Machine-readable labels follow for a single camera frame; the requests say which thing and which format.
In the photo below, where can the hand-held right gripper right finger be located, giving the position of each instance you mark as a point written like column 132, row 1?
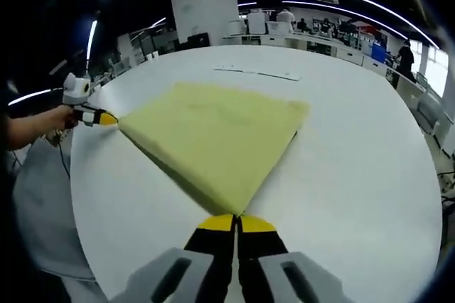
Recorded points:
column 259, row 256

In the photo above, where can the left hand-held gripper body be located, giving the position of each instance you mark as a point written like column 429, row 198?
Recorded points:
column 76, row 91

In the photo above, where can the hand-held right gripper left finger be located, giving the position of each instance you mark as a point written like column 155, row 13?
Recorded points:
column 209, row 256

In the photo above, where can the yellow grey blue garment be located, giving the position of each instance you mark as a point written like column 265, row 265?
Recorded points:
column 213, row 143

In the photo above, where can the thin white template strip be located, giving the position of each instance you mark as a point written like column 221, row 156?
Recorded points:
column 259, row 72

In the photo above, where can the person's left hand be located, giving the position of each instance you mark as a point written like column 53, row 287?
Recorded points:
column 65, row 118

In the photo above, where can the short ceiling light strip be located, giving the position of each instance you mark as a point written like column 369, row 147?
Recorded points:
column 92, row 38

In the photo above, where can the person's grey clothing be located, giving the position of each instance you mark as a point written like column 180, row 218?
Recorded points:
column 46, row 210

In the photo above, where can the black monitor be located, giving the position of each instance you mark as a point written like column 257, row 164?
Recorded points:
column 198, row 40

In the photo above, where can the white square pillar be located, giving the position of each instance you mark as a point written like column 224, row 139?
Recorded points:
column 204, row 4

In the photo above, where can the long white counter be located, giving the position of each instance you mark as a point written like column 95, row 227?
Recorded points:
column 313, row 45

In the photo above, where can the white chair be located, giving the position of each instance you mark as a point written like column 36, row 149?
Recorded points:
column 431, row 112

